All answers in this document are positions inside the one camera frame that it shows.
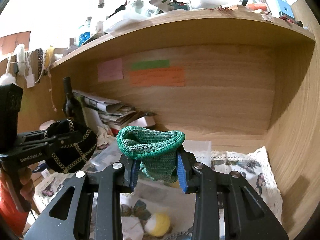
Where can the green knitted item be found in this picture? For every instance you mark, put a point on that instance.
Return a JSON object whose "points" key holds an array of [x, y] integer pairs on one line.
{"points": [[155, 150]]}

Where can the dark wine bottle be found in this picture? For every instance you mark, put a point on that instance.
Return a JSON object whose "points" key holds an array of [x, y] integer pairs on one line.
{"points": [[72, 108]]}

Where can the person's left hand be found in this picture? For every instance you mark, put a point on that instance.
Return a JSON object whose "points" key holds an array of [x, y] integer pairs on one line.
{"points": [[27, 191]]}

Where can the butterfly print cloth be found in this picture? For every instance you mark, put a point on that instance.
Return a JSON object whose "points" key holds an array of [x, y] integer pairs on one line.
{"points": [[253, 167]]}

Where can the green paper strip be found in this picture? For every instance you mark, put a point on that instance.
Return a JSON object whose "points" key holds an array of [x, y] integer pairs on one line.
{"points": [[143, 65]]}

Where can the pink paper note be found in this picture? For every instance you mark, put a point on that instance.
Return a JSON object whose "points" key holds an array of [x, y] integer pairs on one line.
{"points": [[111, 70]]}

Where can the stack of papers and books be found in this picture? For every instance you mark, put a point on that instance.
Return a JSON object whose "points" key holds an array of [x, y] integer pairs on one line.
{"points": [[115, 114]]}

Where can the wooden shelf board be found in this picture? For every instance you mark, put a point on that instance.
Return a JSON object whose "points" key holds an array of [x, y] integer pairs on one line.
{"points": [[189, 28]]}

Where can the yellow white plush ball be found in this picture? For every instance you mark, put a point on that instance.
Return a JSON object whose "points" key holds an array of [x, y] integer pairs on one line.
{"points": [[158, 225]]}

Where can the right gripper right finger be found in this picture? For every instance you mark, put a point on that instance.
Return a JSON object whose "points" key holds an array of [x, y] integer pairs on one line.
{"points": [[246, 214]]}

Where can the clear plastic storage box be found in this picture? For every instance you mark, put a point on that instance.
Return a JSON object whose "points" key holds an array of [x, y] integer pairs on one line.
{"points": [[152, 197]]}

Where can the black patterned pouch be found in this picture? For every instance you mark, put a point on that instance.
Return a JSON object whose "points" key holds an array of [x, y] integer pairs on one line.
{"points": [[74, 145]]}

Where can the orange paper note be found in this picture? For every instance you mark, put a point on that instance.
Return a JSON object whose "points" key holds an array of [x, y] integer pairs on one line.
{"points": [[170, 77]]}

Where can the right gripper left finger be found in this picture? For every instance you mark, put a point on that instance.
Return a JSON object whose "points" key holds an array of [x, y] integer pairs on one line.
{"points": [[68, 215]]}

